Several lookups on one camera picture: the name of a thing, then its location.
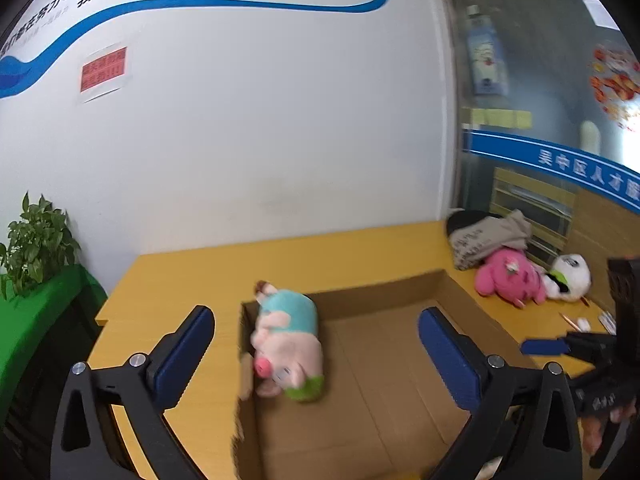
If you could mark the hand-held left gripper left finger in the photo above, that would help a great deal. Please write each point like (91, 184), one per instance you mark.
(182, 360)

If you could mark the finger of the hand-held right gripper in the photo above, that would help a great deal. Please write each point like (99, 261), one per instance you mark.
(545, 346)

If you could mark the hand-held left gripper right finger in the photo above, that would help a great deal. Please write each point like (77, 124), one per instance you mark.
(450, 360)

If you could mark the cardboard box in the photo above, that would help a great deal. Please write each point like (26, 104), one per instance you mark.
(380, 360)

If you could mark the pig plush toy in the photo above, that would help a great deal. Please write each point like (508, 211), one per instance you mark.
(290, 345)

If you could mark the yellow wooden desktop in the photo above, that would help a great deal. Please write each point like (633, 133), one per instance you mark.
(200, 270)

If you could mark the person's right hand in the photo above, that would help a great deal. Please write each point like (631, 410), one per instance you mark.
(592, 432)

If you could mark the small striped object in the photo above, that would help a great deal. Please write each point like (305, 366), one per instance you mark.
(607, 321)

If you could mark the orange pen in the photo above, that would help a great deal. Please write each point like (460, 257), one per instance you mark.
(570, 320)

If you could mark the small white object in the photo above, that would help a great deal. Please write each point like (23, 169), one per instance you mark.
(583, 322)

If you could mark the panda plush toy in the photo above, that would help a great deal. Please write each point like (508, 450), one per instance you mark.
(572, 270)

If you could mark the pink plush toy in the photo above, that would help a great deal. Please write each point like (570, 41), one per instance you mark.
(505, 275)

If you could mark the grey printed cloth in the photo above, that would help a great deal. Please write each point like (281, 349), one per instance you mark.
(482, 245)

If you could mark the black cloth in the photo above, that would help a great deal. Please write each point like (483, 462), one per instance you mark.
(462, 220)

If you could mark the wooden slatted chair back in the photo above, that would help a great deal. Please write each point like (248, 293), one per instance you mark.
(530, 200)

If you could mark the white cylinder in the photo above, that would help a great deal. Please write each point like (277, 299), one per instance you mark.
(589, 135)

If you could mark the blue lettered glass strip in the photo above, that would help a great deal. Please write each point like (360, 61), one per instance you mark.
(525, 152)

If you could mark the green potted plant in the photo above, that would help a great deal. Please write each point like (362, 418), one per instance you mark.
(35, 240)

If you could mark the red paper window decoration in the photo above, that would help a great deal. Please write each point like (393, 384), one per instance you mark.
(615, 85)

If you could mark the yellow sticky notes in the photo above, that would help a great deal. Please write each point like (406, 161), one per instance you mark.
(497, 117)

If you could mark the blue bottle poster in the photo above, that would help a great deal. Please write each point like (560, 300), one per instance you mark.
(485, 55)

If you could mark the white paper sheet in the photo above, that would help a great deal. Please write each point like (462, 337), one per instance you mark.
(600, 12)

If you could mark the red wall sign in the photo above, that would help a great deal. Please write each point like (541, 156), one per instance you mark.
(102, 72)

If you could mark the blue wave wall decal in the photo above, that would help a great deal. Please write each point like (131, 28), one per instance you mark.
(15, 75)

